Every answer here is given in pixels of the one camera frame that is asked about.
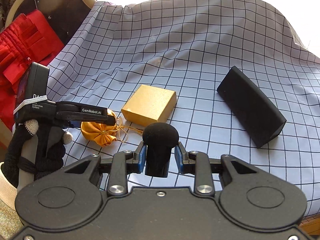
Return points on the black foam mushroom-shaped cover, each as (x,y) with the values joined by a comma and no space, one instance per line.
(160,135)

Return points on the cream framed headboard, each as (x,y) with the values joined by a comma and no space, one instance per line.
(16,6)

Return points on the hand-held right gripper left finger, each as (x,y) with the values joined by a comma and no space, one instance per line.
(142,156)

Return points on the black triangular case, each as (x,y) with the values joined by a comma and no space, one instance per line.
(250,107)

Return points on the grey checked bed sheet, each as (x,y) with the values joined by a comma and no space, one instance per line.
(175,42)

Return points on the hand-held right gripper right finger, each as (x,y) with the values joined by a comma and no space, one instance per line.
(178,158)

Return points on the person's left hand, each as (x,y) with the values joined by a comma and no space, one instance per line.
(12,155)

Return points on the gold cardboard box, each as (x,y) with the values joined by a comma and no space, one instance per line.
(150,105)

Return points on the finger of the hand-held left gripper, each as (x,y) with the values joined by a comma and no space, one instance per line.
(85,112)

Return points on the red fabric bag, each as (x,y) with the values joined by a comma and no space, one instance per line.
(30,37)

